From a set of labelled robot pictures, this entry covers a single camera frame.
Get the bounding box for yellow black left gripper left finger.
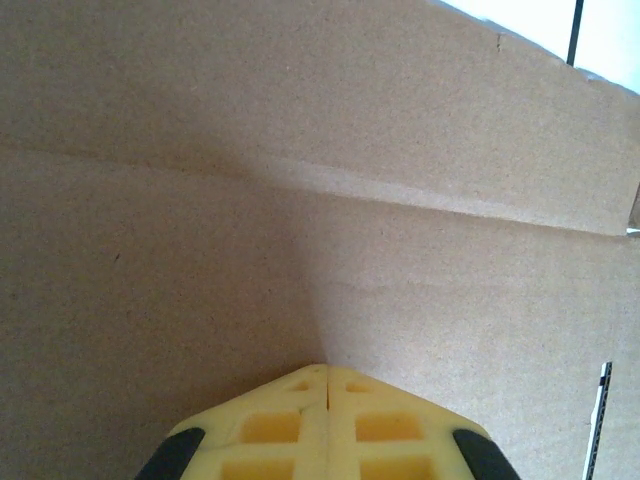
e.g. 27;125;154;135
134;363;329;480

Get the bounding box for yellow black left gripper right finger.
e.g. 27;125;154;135
325;364;519;480

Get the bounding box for brown cardboard paper box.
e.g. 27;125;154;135
0;0;640;480

